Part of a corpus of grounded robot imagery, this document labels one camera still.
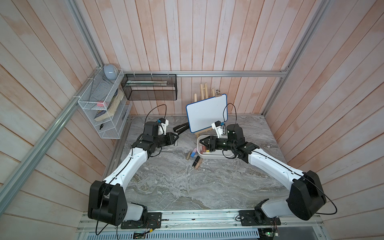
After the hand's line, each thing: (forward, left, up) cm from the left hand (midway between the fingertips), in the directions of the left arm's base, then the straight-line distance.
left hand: (177, 138), depth 82 cm
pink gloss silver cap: (+4, -17, -17) cm, 24 cm away
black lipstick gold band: (-5, -11, -18) cm, 21 cm away
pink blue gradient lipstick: (+2, -10, -18) cm, 21 cm away
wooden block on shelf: (+8, +41, +11) cm, 43 cm away
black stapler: (+22, 0, -18) cm, 29 cm away
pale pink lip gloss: (+3, -15, -18) cm, 23 cm away
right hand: (-3, -13, +2) cm, 14 cm away
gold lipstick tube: (0, -6, -18) cm, 19 cm away
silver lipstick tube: (-3, 0, 0) cm, 3 cm away
